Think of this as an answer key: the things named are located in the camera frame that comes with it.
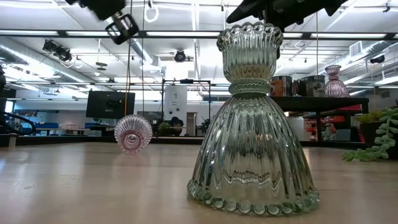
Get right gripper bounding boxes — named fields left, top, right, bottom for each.
left=226, top=0, right=349, bottom=32

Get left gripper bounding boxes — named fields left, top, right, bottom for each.
left=64, top=0, right=141, bottom=45

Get silver tin candle orange tag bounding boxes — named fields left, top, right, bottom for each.
left=269, top=75, right=294, bottom=97

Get pink ribbed glass candle holder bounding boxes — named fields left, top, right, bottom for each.
left=323, top=64, right=351, bottom=98
left=113, top=114, right=154, bottom=156

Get clear ribbed glass vase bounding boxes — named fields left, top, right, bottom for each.
left=186, top=21, right=321, bottom=217

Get black overhead beam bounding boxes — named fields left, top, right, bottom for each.
left=0, top=29, right=398, bottom=40

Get black computer monitor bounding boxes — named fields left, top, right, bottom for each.
left=85, top=90, right=136, bottom=119

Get small potted plant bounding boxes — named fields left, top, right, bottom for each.
left=157, top=121, right=172, bottom=137

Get person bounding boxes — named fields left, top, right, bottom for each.
left=161, top=116, right=185, bottom=137

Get black perforated metal shelf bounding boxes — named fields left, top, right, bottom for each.
left=269, top=96, right=370, bottom=149

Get red storage shelves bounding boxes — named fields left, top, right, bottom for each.
left=303, top=105, right=363, bottom=142

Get potted green succulent plant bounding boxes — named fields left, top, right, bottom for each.
left=341, top=106, right=398, bottom=163

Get yellow hanging cord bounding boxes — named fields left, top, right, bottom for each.
left=123, top=0, right=134, bottom=118

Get white hanging ring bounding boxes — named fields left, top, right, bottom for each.
left=144, top=6, right=160, bottom=24

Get black metal frame stand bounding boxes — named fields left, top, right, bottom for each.
left=161, top=78, right=212, bottom=138

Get black curved cable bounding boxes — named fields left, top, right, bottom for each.
left=0, top=111, right=37, bottom=136

